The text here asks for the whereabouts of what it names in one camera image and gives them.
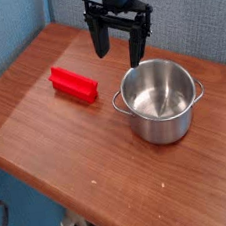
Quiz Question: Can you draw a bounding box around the stainless steel pot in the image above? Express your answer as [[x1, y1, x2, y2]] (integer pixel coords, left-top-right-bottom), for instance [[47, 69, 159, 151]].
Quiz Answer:
[[112, 59, 205, 145]]

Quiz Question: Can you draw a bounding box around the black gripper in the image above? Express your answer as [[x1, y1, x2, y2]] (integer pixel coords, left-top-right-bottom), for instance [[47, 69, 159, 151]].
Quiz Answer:
[[82, 0, 153, 68]]

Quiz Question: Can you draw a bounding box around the red plastic block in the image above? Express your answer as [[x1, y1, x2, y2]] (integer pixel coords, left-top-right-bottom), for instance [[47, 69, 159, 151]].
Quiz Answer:
[[49, 66, 98, 103]]

